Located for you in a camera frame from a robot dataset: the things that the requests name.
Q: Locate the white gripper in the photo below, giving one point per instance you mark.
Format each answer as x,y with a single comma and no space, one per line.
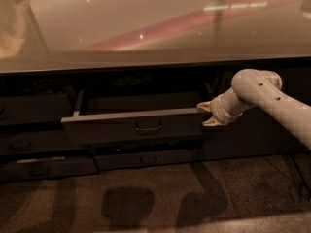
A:
219,111

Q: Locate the dark drawer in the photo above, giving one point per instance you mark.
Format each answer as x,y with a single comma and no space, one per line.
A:
148,158
49,169
33,109
36,142
103,120

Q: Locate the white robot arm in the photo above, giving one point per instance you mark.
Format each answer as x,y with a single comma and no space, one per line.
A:
260,88

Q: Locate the dark cabinet door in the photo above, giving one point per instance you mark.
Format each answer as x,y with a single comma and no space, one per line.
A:
254,133

